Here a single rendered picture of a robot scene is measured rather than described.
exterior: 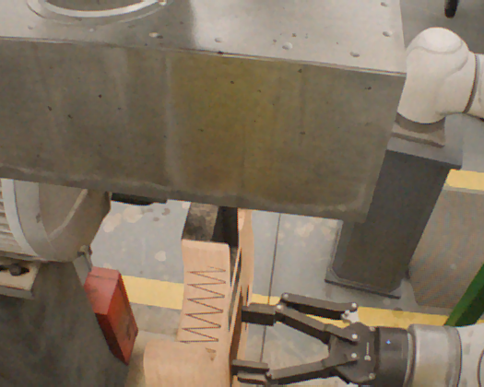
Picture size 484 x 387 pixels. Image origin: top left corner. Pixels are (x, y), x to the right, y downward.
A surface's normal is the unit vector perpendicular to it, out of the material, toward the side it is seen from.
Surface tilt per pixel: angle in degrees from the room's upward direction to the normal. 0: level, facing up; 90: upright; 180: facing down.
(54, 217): 86
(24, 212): 70
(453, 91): 84
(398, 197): 90
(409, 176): 90
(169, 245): 0
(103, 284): 0
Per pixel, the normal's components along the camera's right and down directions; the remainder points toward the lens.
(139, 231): 0.02, -0.64
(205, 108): -0.14, 0.76
